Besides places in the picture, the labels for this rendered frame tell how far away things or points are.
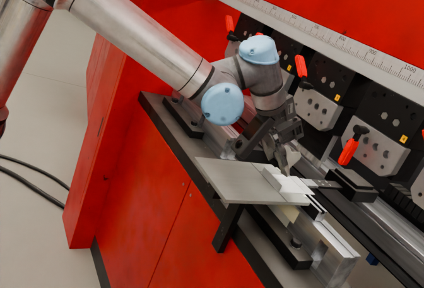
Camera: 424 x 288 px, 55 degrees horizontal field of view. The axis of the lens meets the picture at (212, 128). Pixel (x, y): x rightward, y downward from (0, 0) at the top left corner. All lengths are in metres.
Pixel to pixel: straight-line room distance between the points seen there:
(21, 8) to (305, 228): 0.80
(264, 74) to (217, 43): 0.99
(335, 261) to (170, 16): 1.12
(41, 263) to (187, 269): 0.94
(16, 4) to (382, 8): 0.75
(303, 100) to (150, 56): 0.52
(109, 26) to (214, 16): 1.12
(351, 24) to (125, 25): 0.57
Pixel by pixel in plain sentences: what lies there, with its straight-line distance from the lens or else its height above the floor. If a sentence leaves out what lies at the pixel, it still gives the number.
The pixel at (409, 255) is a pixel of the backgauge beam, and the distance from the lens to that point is 1.22.
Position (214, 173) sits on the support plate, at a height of 1.00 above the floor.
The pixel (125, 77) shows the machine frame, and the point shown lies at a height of 0.92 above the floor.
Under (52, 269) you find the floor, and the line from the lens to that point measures 2.06.
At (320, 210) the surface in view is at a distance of 1.06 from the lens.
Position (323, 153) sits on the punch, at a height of 1.12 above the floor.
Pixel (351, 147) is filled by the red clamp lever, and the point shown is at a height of 1.20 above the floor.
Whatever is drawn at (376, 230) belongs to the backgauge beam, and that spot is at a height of 0.95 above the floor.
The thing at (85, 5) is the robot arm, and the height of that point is 1.31.
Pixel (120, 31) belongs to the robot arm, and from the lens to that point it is 0.68.
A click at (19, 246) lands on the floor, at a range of 2.14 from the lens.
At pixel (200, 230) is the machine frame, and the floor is 0.75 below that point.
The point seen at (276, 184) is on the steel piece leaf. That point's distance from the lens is 1.05.
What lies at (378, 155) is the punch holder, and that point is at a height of 1.21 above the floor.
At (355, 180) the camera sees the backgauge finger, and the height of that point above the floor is 1.03.
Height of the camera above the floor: 1.43
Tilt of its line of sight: 20 degrees down
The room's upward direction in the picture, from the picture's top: 22 degrees clockwise
